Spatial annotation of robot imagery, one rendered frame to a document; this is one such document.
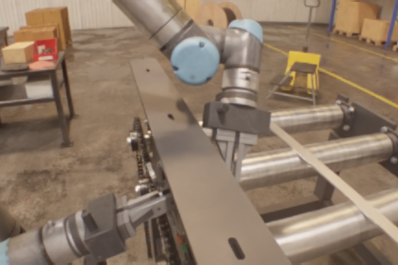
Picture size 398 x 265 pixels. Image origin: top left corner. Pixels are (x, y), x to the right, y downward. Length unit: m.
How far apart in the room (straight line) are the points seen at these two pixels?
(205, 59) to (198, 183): 0.18
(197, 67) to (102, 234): 0.28
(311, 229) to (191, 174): 0.40
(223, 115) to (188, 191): 0.23
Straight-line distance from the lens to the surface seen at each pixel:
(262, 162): 0.92
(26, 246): 0.54
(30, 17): 7.48
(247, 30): 0.61
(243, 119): 0.58
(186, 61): 0.45
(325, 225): 0.75
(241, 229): 0.33
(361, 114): 1.46
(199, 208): 0.35
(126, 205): 0.52
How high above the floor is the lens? 1.41
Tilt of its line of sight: 28 degrees down
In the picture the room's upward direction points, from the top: 1 degrees clockwise
